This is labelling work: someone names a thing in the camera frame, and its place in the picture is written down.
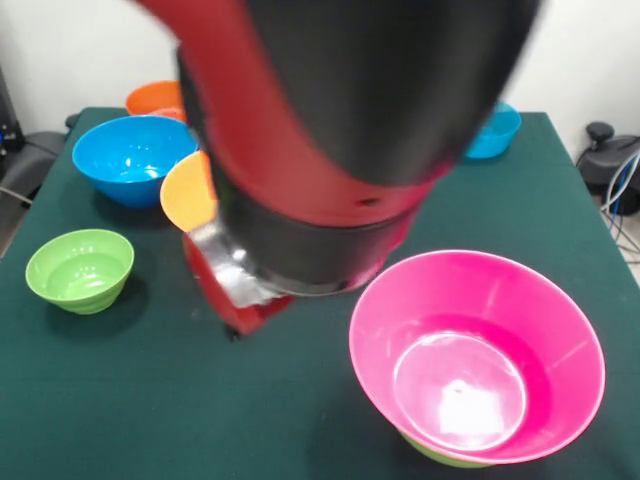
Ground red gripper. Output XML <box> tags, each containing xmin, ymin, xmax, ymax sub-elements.
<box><xmin>182</xmin><ymin>234</ymin><xmax>294</xmax><ymax>344</ymax></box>

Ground large orange bowl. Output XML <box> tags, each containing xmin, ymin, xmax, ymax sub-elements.
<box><xmin>159</xmin><ymin>150</ymin><xmax>219</xmax><ymax>234</ymax></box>

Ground medium green bowl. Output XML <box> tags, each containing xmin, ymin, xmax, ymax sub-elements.
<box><xmin>399</xmin><ymin>432</ymin><xmax>494</xmax><ymax>469</ymax></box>

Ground large pink bowl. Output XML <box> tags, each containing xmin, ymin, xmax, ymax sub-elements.
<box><xmin>348</xmin><ymin>250</ymin><xmax>607</xmax><ymax>465</ymax></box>

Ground dark green tablecloth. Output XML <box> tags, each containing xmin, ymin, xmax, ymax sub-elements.
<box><xmin>0</xmin><ymin>107</ymin><xmax>640</xmax><ymax>480</ymax></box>

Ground small green bowl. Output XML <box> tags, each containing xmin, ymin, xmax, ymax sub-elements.
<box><xmin>24</xmin><ymin>228</ymin><xmax>135</xmax><ymax>316</ymax></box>

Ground large blue bowl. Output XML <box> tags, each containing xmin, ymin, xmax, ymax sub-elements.
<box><xmin>71</xmin><ymin>115</ymin><xmax>200</xmax><ymax>210</ymax></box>

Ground small orange bowl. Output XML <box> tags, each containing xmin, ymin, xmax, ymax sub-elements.
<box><xmin>124</xmin><ymin>80</ymin><xmax>189</xmax><ymax>124</ymax></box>

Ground black electronics box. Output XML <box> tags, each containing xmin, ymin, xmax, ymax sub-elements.
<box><xmin>0</xmin><ymin>67</ymin><xmax>25</xmax><ymax>151</ymax></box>

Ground small blue bowl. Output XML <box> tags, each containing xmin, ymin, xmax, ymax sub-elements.
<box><xmin>462</xmin><ymin>102</ymin><xmax>522</xmax><ymax>161</ymax></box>

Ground blue and white cables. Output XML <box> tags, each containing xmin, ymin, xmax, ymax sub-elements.
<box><xmin>599</xmin><ymin>149</ymin><xmax>640</xmax><ymax>261</ymax></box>

